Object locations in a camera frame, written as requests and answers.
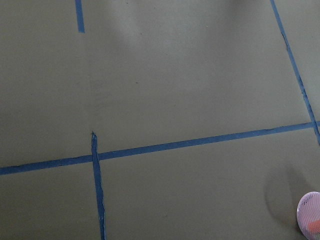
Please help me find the pink mesh pen holder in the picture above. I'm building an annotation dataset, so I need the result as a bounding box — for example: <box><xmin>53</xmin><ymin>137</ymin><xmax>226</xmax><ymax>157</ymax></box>
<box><xmin>296</xmin><ymin>191</ymin><xmax>320</xmax><ymax>240</ymax></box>

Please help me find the orange highlighter pen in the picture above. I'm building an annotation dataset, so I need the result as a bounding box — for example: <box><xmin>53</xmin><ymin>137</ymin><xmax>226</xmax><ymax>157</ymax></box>
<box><xmin>307</xmin><ymin>220</ymin><xmax>320</xmax><ymax>238</ymax></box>

